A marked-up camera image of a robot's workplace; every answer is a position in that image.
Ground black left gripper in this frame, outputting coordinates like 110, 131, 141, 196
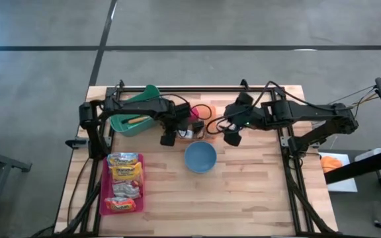
159, 102, 191, 147

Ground black aluminium table frame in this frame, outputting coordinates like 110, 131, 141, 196
77, 79, 339, 237

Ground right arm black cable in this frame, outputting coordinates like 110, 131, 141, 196
206, 80, 355, 136

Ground white board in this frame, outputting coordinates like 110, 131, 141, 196
318, 151, 359, 193

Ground orange plastic tray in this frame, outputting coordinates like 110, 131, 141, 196
176, 104, 218, 140

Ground red yellow ramen packet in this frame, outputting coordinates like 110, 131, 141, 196
111, 180, 143, 200

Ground blue bowl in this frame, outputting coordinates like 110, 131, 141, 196
184, 141, 218, 175

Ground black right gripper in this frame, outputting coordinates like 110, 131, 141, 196
222, 91, 263, 147

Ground orange cloth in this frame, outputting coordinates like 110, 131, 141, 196
320, 155, 343, 174

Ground long black arm cable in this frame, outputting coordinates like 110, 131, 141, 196
110, 79, 125, 100

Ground white plastic bin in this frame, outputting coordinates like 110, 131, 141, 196
354, 147, 381, 163

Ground white orange ramen packet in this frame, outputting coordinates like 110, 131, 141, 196
103, 196, 137, 214

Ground pink plastic tray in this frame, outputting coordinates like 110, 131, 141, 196
99, 152, 146, 216

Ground orange handled metal spoon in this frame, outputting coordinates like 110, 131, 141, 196
120, 115, 151, 126

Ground blue ramen noodle packet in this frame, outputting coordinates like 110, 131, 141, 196
106, 152, 140, 167

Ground yellow ramen noodle packet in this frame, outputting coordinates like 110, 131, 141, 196
108, 161, 144, 182

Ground thin coloured cables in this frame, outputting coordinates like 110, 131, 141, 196
327, 85, 380, 110

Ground green plastic storage bin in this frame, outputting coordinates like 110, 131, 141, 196
108, 84, 162, 138

